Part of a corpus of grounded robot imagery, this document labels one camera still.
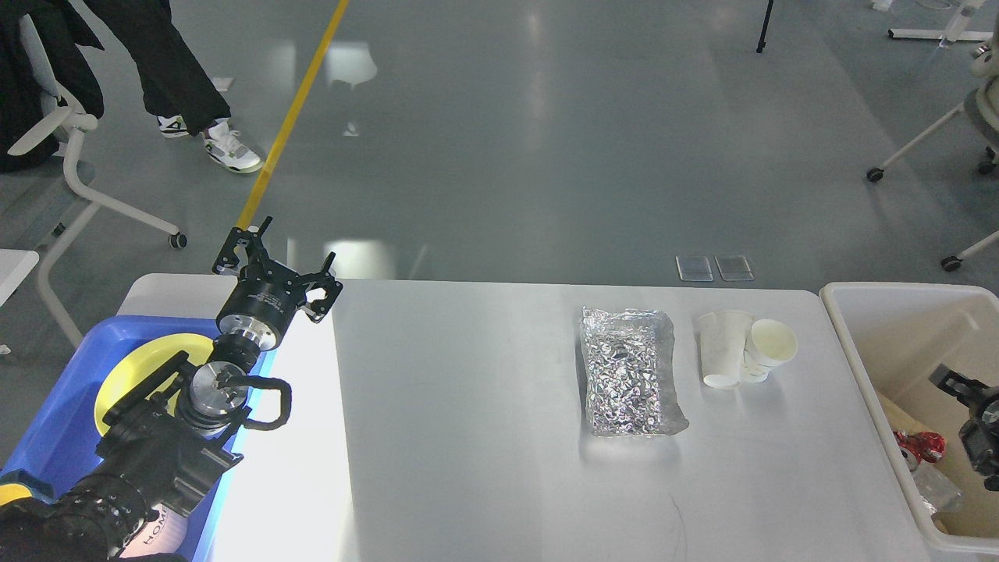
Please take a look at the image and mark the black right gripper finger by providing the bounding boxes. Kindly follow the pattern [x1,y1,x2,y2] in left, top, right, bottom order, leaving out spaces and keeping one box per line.
[929,366,996,407]

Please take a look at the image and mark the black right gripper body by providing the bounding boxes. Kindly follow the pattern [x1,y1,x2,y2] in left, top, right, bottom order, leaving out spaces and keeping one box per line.
[959,398,998,492]

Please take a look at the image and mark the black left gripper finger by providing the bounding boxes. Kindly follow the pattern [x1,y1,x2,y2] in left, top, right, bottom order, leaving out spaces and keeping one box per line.
[297,252,342,323]
[211,217,271,282]

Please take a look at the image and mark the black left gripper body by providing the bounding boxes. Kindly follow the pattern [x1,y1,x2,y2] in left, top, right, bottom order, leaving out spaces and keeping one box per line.
[215,269,304,350]

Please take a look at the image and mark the crushed red can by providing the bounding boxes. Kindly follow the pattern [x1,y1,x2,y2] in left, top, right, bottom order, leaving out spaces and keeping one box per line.
[893,430,947,472]

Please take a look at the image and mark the clear plastic bag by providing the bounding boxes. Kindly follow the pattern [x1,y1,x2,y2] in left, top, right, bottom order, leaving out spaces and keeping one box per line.
[910,462,964,515]

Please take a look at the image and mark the brown paper bag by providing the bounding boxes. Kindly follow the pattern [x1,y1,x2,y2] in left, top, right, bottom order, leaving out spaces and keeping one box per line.
[875,386,997,553]

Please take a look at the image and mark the yellow plate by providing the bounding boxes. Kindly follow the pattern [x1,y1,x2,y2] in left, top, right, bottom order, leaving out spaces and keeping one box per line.
[94,333,213,436]

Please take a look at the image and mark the white paper cup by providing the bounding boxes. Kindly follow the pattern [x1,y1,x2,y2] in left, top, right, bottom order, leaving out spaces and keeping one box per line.
[695,310,755,389]
[740,318,798,382]

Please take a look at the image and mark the pink mug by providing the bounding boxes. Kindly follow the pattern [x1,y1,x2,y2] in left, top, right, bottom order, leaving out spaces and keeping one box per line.
[119,504,188,559]

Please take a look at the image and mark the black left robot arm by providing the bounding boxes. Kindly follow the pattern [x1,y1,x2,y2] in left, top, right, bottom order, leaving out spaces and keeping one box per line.
[2,218,343,561]

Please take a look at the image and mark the beige plastic bin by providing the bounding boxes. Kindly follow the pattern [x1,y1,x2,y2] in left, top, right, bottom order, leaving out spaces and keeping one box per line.
[820,283,998,561]

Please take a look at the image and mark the white green sneaker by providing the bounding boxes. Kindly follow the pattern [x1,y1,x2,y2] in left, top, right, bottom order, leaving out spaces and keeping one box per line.
[202,119,264,174]

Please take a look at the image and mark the white chair leg with caster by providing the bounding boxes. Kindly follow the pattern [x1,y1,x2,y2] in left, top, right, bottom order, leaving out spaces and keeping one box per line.
[940,231,999,272]

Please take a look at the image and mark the person legs black trousers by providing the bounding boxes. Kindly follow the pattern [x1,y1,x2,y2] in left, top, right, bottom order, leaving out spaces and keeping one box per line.
[84,1,231,138]

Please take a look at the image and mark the white office chair left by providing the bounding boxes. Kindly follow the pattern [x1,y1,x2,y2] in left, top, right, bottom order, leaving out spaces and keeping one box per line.
[8,15,188,349]

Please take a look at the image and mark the white office chair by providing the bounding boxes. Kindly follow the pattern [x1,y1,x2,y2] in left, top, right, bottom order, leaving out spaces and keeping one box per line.
[8,15,188,349]
[865,34,998,183]

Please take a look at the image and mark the white side table corner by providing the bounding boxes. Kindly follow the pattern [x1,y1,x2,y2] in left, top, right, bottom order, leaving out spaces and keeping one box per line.
[0,248,40,306]

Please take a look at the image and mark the floor socket plate right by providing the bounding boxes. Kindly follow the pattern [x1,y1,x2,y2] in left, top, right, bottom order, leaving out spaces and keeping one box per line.
[714,254,754,282]

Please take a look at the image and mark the floor socket plate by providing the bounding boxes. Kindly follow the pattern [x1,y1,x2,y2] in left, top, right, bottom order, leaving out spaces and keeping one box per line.
[714,254,754,282]
[675,255,714,283]

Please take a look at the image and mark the black jacket on chair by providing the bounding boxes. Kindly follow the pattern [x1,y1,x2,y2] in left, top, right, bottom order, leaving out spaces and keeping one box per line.
[0,0,105,174]

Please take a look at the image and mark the white office chair right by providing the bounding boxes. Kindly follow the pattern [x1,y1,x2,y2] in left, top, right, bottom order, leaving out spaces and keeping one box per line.
[865,34,998,183]

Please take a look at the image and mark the floor socket plate left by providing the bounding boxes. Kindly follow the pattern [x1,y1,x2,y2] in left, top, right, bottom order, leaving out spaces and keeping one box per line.
[675,255,714,283]

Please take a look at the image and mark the blue mug yellow inside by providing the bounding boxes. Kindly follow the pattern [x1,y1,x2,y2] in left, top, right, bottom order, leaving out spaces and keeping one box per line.
[1,469,55,505]

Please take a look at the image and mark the silver foil bag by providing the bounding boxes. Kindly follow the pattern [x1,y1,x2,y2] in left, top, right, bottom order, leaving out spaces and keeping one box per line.
[579,307,689,438]

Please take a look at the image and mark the black tripod leg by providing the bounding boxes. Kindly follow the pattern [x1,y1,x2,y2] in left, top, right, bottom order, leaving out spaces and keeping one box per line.
[755,0,775,54]

